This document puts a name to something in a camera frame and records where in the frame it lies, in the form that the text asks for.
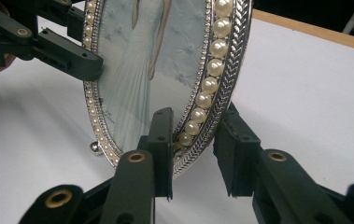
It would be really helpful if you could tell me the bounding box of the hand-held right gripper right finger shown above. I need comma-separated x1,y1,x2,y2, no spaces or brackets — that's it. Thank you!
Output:
212,102,262,198

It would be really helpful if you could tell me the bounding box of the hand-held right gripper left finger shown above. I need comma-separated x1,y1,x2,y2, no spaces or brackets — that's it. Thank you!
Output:
136,106,176,201

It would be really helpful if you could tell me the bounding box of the oval silver pearl photo frame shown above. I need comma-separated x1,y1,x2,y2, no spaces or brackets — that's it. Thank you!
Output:
82,0,254,180

